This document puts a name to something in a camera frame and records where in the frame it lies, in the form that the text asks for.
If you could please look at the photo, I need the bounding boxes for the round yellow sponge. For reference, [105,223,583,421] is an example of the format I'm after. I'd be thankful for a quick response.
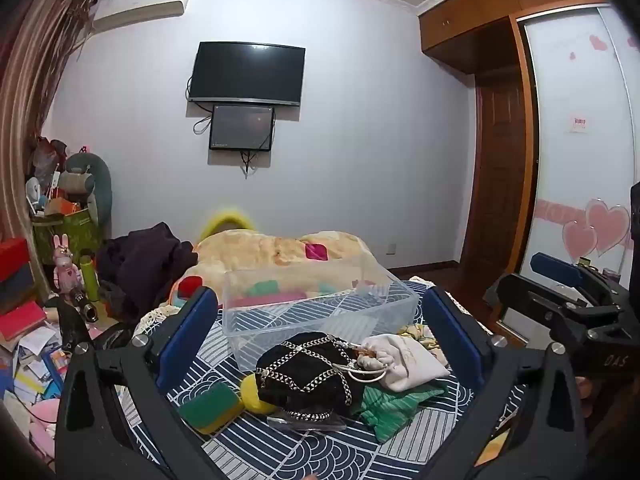
[240,374,281,415]

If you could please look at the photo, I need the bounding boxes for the red box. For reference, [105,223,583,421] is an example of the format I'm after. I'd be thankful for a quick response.
[0,237,32,282]

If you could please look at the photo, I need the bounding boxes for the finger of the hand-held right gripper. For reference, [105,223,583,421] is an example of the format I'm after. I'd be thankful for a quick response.
[482,272,601,333]
[530,252,621,292]

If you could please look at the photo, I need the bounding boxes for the dark grey box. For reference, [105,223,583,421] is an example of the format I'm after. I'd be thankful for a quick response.
[0,265,37,312]

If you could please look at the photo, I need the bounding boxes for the white sliding wardrobe door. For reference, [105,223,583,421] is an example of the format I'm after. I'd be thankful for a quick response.
[517,4,640,341]

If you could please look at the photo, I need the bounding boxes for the green bottle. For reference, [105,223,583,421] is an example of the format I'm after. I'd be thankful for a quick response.
[80,249,101,304]

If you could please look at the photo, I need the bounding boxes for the blue and white patterned bedsheet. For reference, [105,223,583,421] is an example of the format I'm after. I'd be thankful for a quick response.
[115,275,526,480]

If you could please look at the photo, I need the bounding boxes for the pink heart stickers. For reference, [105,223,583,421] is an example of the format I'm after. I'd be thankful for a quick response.
[562,199,632,261]

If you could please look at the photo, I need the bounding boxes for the green striped cloth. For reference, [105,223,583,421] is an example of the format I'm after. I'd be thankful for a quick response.
[352,377,461,443]

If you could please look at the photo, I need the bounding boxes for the wall-mounted black television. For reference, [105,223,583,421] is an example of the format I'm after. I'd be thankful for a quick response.
[187,41,306,107]

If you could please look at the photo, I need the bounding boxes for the white drawstring pouch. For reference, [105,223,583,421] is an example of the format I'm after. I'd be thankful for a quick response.
[357,332,451,393]

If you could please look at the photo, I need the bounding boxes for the black pouch with chain pattern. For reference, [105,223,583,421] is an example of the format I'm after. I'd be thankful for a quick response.
[255,331,388,421]

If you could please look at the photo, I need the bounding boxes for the wooden overhead cabinet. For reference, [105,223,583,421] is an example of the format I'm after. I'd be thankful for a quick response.
[419,0,621,75]

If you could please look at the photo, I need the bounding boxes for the white crochet cloth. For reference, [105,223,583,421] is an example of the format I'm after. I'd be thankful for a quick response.
[132,305,177,332]

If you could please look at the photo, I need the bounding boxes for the clear plastic storage box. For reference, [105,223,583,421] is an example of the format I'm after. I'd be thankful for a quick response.
[221,255,420,373]

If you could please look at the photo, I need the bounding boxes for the green and yellow sponge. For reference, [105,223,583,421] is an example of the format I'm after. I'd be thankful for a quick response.
[177,381,246,435]

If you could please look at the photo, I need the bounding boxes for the pile of papers and books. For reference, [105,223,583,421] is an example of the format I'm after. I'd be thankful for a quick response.
[0,320,72,411]

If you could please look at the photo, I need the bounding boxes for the grey shark plush toy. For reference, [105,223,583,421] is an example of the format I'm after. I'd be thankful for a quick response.
[65,152,114,227]

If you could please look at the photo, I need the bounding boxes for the brown wooden door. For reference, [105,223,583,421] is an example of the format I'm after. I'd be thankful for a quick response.
[460,72,540,286]

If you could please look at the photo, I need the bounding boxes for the black cylinder device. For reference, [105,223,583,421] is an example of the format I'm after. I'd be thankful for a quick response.
[70,287,99,322]

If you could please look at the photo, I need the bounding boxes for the floral yellow cloth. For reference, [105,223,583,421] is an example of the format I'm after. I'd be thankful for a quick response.
[397,324,451,361]

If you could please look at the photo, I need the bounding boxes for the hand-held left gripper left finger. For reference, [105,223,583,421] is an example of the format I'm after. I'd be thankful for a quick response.
[54,286,321,480]

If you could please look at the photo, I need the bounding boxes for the dark clothes pile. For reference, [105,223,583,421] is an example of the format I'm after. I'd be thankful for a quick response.
[95,222,198,322]

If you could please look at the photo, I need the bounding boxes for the pink rabbit figure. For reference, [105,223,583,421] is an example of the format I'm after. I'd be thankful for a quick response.
[52,234,82,294]

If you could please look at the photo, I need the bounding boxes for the beige patchwork blanket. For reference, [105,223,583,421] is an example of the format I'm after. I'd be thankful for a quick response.
[170,230,386,311]

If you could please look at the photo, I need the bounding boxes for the white air conditioner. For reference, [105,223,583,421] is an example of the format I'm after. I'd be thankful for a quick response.
[92,0,186,35]

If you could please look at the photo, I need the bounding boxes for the pink soft item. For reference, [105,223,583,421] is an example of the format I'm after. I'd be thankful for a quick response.
[27,400,62,457]

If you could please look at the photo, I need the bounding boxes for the brown striped curtain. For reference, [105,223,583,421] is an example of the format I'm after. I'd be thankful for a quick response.
[0,0,97,241]

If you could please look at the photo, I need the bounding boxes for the green patterned bag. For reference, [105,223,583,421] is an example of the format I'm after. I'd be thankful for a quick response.
[32,207,102,262]

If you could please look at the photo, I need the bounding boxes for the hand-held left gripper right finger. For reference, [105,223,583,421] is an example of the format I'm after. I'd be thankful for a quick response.
[400,285,601,480]

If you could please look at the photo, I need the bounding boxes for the yellow plush item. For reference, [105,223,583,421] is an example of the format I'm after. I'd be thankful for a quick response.
[197,205,256,241]

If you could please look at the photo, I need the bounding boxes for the red book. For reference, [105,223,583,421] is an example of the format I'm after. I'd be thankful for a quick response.
[0,302,49,342]

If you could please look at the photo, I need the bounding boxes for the small black wall monitor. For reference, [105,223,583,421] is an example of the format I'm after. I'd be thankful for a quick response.
[209,104,276,152]

